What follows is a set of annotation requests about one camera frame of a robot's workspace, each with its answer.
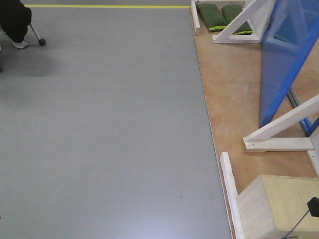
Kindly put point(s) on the plywood base platform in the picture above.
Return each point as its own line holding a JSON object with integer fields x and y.
{"x": 231, "y": 80}

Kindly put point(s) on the white diagonal brace near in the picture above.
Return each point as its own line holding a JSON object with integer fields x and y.
{"x": 263, "y": 140}

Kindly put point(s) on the white diagonal brace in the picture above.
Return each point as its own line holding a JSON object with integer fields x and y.
{"x": 263, "y": 140}
{"x": 257, "y": 14}

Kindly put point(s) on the green sandbag left of pair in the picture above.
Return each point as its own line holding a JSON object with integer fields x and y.
{"x": 211, "y": 17}

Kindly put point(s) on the chair leg with caster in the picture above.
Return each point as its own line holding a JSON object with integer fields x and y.
{"x": 41, "y": 41}

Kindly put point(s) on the light wooden box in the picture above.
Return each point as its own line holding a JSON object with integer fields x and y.
{"x": 271, "y": 206}

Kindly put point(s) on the white diagonal brace far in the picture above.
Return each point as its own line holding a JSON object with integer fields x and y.
{"x": 257, "y": 14}

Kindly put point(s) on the person's white shoe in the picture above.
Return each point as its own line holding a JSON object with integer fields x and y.
{"x": 20, "y": 45}

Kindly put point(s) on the person's black trouser leg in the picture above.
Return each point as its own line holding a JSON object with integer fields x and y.
{"x": 15, "y": 18}

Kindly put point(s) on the white wooden border rail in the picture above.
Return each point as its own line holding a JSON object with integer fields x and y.
{"x": 232, "y": 195}

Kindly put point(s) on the blue door frame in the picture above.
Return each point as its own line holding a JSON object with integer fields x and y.
{"x": 291, "y": 74}

